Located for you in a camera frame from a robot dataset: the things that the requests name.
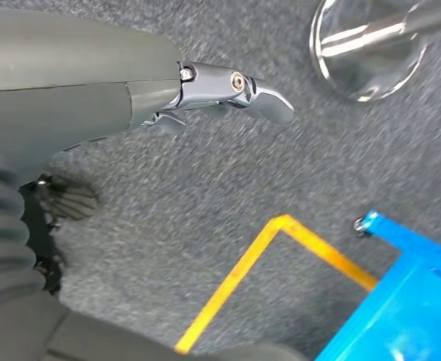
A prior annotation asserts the blue metal shelf rack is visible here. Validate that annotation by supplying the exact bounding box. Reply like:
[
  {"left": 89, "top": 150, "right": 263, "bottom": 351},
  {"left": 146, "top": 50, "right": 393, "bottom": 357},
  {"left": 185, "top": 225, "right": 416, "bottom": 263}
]
[{"left": 315, "top": 209, "right": 441, "bottom": 361}]

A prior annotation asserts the yellow floor tape outline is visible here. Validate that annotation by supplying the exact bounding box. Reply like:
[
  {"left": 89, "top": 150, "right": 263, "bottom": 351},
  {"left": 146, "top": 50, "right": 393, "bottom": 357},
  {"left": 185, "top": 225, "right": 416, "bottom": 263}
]
[{"left": 174, "top": 214, "right": 379, "bottom": 356}]

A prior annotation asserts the chrome stanchion with round base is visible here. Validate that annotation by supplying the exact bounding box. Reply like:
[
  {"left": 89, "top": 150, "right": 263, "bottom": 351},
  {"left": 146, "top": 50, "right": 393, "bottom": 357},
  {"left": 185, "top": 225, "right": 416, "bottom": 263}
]
[{"left": 309, "top": 0, "right": 441, "bottom": 103}]

